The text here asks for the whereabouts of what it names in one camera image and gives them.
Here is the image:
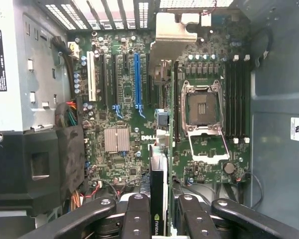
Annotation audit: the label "RAM slot black clips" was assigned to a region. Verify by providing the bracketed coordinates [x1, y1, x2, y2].
[225, 58, 232, 140]
[238, 58, 244, 140]

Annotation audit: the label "RAM slot white clips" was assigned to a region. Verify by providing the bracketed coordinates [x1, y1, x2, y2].
[243, 54, 251, 144]
[231, 54, 239, 144]

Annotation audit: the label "blue expansion slot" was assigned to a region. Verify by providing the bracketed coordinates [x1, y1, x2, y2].
[134, 52, 142, 107]

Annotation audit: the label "white expansion slot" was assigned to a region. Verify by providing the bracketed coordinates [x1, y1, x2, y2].
[87, 51, 97, 102]

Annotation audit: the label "coin cell battery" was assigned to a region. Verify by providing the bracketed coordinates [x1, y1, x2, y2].
[223, 161, 236, 175]

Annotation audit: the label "metal socket cover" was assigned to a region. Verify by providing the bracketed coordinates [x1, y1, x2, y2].
[186, 130, 230, 165]

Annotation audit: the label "silver chipset heatsink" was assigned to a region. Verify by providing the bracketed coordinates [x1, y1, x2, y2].
[104, 127, 131, 153]

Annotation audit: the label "green motherboard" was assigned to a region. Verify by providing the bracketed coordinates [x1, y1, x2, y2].
[67, 7, 252, 197]

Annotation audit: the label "CPU socket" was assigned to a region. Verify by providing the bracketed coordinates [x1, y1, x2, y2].
[180, 79, 226, 133]

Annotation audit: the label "black plastic fan shroud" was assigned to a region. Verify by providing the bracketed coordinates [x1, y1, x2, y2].
[0, 124, 86, 216]

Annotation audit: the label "grey power supply unit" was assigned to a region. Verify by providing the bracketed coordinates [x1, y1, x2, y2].
[0, 0, 70, 135]

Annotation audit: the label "black open PC case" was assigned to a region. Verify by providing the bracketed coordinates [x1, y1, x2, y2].
[0, 0, 299, 239]

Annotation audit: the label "white power connector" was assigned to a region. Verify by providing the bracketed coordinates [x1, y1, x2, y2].
[67, 41, 80, 60]

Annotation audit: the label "red black fan wire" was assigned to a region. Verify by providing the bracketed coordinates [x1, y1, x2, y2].
[84, 179, 122, 200]

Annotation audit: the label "orange wire bundle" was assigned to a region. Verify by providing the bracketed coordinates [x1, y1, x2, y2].
[69, 189, 82, 210]

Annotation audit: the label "thin black wire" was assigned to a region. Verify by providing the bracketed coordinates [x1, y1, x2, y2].
[244, 169, 264, 210]

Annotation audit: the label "multicoloured power wire bundle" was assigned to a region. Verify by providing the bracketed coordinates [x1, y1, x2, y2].
[54, 98, 78, 128]

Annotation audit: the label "black sleeved cable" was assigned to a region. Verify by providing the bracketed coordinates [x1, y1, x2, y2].
[51, 35, 77, 100]

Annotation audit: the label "black wire white plug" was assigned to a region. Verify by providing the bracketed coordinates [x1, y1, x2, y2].
[253, 26, 274, 60]

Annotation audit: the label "white connector red wire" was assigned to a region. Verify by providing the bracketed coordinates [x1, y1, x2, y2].
[200, 0, 218, 27]

